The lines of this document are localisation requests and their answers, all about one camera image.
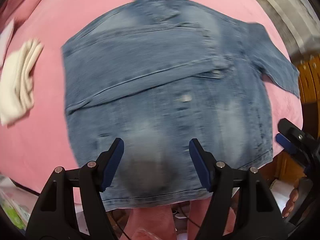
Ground blue denim jacket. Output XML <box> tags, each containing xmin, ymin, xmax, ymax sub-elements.
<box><xmin>62</xmin><ymin>0</ymin><xmax>299</xmax><ymax>210</ymax></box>

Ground person's right hand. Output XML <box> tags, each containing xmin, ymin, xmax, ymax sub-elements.
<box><xmin>282</xmin><ymin>189</ymin><xmax>299</xmax><ymax>218</ymax></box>

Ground white dotted bed sheet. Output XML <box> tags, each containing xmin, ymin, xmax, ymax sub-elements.
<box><xmin>0</xmin><ymin>174</ymin><xmax>38</xmax><ymax>231</ymax></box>

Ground brown wooden cabinet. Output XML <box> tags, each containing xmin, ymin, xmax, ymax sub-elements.
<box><xmin>297</xmin><ymin>54</ymin><xmax>320</xmax><ymax>104</ymax></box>

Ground pink trouser leg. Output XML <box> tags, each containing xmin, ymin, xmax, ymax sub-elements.
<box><xmin>120</xmin><ymin>199</ymin><xmax>237</xmax><ymax>240</ymax></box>

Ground folded white fleece blanket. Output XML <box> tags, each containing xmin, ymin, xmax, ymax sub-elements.
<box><xmin>1</xmin><ymin>39</ymin><xmax>43</xmax><ymax>126</ymax></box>

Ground white lace curtain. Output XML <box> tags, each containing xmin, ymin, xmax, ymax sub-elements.
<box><xmin>256</xmin><ymin>0</ymin><xmax>319</xmax><ymax>62</ymax></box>

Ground pink bed cover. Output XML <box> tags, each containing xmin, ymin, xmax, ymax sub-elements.
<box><xmin>1</xmin><ymin>0</ymin><xmax>287</xmax><ymax>192</ymax></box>

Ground black cable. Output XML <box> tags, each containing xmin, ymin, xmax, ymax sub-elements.
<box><xmin>109</xmin><ymin>209</ymin><xmax>133</xmax><ymax>240</ymax></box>

